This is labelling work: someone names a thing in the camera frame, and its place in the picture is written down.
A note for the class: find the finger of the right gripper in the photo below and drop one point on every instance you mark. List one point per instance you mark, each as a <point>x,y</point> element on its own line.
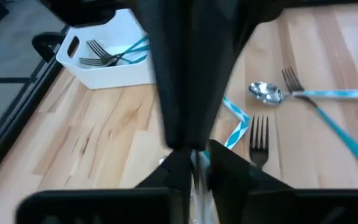
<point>216,62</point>
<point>172,77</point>

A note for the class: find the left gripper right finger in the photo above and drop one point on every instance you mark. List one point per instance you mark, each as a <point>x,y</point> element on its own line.
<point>228,177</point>

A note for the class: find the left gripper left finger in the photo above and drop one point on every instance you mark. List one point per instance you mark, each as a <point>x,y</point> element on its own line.
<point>179,174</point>

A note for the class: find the black aluminium table frame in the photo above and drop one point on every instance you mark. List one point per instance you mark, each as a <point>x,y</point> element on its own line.
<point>11,124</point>

